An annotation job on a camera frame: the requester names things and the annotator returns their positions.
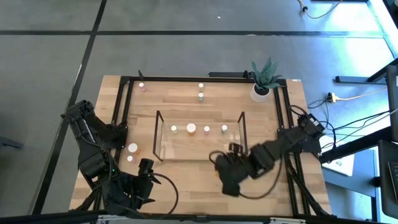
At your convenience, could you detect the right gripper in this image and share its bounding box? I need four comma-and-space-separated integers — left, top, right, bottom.
215, 142, 251, 184

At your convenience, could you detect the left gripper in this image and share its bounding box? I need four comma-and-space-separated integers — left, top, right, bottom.
126, 174, 162, 209

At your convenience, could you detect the green plant in white pot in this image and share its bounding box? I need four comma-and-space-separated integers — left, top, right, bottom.
249, 57, 283, 103

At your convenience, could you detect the long black bar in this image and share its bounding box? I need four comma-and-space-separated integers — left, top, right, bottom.
208, 71, 253, 78

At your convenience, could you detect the grey desk panel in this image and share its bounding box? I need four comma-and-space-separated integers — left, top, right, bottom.
322, 148, 381, 198

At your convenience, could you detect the black desk beam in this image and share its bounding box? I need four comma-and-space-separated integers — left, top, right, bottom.
319, 126, 393, 165

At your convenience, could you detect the black desk leg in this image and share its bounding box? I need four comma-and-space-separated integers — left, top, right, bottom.
335, 57, 398, 85

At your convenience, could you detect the grey floor object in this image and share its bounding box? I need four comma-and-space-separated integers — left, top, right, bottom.
0, 136, 24, 151

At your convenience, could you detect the black monitor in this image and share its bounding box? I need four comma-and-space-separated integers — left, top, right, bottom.
386, 64, 398, 143

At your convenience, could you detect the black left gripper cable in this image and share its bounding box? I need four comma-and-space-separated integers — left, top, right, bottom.
154, 172, 180, 215

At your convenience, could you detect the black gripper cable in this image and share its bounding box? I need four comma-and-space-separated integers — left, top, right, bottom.
154, 172, 180, 215
238, 157, 284, 200

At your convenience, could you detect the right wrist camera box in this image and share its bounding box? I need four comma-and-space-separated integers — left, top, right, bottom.
221, 179, 242, 197

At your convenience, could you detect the silver metal bracket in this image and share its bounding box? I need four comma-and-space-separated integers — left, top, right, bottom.
96, 213, 133, 224
269, 217, 307, 224

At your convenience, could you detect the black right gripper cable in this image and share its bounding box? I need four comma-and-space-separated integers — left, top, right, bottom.
238, 157, 284, 200

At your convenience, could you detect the yellow extension cable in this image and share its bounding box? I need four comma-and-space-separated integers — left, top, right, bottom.
326, 86, 389, 103

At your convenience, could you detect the black floor cable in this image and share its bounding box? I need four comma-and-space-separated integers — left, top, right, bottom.
323, 108, 392, 141

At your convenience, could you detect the yellowish cable with black plug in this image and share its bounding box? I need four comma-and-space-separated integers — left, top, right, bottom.
297, 0, 345, 20

